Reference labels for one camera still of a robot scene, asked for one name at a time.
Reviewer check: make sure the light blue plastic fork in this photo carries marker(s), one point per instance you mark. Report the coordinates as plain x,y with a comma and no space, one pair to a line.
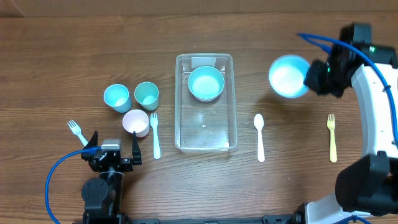
154,122

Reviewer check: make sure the pink plastic bowl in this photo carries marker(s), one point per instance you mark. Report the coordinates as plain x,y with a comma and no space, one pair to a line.
206,99

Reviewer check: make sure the pink plastic spoon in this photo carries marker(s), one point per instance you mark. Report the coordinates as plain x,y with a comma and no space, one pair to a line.
259,124

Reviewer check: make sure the green plastic bowl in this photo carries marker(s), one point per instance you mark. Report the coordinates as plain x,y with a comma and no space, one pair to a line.
206,82

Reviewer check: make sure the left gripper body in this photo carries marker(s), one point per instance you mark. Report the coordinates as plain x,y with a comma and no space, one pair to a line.
127,165

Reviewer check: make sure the yellow plastic fork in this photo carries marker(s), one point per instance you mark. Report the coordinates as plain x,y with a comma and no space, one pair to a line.
331,126

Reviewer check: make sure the pale green plastic fork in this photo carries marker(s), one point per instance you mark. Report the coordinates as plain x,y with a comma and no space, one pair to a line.
76,130

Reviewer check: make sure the blue plastic cup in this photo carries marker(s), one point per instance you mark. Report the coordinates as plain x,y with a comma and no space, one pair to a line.
118,98

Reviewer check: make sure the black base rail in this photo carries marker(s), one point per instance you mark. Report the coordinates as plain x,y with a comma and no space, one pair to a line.
217,220

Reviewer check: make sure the green plastic cup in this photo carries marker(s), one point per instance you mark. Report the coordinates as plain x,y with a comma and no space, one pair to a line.
147,95

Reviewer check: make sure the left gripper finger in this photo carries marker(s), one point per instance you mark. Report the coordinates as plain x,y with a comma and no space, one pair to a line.
93,142
136,152

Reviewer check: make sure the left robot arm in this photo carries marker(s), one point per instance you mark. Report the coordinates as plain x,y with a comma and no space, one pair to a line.
102,195

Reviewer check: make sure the pink plastic cup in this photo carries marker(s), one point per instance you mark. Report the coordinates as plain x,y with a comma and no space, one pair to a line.
136,121

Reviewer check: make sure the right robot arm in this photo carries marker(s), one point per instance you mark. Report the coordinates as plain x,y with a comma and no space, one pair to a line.
367,187

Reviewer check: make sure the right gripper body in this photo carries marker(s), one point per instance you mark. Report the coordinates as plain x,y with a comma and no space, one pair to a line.
331,80

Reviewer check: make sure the clear plastic container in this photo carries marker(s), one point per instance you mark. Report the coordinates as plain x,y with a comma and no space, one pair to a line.
205,126

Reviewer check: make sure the blue plastic bowl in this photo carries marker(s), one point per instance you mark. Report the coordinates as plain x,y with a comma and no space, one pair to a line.
287,74

